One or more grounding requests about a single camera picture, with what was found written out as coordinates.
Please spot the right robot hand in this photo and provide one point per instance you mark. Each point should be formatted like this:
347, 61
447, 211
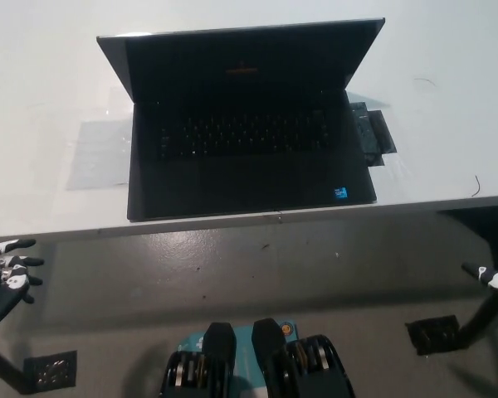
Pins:
496, 280

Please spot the glossy black plastic piece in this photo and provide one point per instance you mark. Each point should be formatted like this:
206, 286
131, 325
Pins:
365, 132

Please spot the black metal table leg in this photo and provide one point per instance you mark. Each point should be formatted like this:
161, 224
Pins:
481, 317
4, 367

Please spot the dark grey Dell laptop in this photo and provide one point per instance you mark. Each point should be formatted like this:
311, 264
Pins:
249, 174

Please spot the clear plastic tape sheet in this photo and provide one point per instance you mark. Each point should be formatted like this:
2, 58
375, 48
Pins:
99, 153

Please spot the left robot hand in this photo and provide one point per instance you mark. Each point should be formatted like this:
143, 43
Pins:
2, 296

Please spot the matte black tape strip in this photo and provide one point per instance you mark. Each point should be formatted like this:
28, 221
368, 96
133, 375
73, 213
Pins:
386, 132

